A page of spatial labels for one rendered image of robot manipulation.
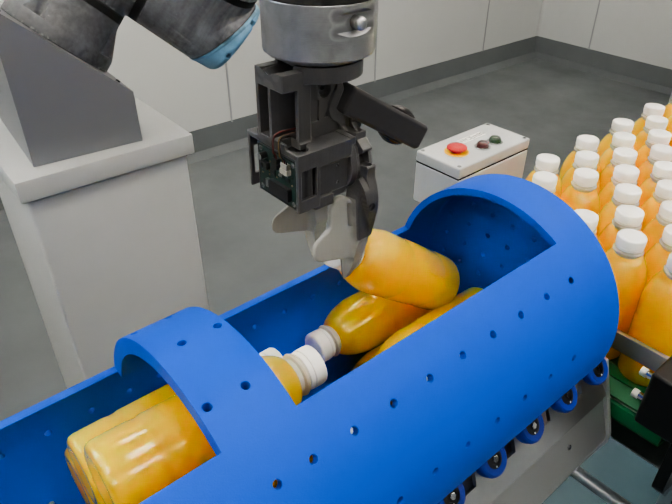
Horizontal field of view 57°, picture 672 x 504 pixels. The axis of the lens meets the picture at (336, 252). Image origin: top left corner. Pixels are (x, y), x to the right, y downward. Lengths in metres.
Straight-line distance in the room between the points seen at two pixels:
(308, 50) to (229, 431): 0.28
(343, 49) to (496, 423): 0.36
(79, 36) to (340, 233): 0.72
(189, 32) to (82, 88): 0.21
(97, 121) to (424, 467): 0.84
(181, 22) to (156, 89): 2.39
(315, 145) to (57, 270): 0.80
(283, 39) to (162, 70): 3.08
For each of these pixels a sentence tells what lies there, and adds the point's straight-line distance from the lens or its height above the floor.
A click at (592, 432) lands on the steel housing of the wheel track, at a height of 0.87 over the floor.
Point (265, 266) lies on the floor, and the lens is 2.72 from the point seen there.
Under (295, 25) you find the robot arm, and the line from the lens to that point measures 0.47.
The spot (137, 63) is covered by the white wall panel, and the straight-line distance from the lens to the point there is 3.48.
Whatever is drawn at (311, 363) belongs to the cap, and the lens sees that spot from 0.56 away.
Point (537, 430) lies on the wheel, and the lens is 0.82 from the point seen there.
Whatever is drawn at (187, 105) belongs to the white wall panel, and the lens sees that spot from 3.66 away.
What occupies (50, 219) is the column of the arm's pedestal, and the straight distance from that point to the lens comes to 1.18.
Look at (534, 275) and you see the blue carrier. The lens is 0.64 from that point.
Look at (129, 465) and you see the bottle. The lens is 0.49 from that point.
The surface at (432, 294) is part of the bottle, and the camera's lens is 0.72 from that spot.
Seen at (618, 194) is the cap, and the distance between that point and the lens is 1.06.
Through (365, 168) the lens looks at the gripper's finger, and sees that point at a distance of 0.53.
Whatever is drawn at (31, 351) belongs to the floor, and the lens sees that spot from 2.54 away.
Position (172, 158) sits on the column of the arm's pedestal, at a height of 1.06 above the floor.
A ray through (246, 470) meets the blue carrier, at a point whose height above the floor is 1.20.
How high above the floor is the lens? 1.56
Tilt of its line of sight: 34 degrees down
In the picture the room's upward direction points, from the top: straight up
